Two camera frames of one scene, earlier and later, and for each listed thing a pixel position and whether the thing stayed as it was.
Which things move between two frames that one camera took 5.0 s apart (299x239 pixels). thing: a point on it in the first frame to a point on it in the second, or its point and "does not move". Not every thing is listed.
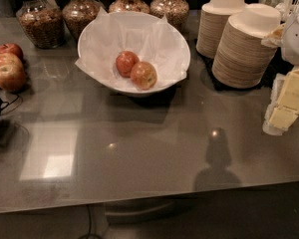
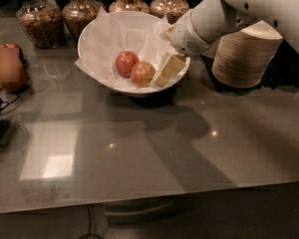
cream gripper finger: x=275 y=39 to x=166 y=35
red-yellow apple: x=10 y=78 does not move
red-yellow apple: x=143 y=75 does not move
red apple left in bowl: x=125 y=62 does not move
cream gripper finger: x=289 y=97 to x=171 y=65
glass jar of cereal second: x=80 y=10 does not move
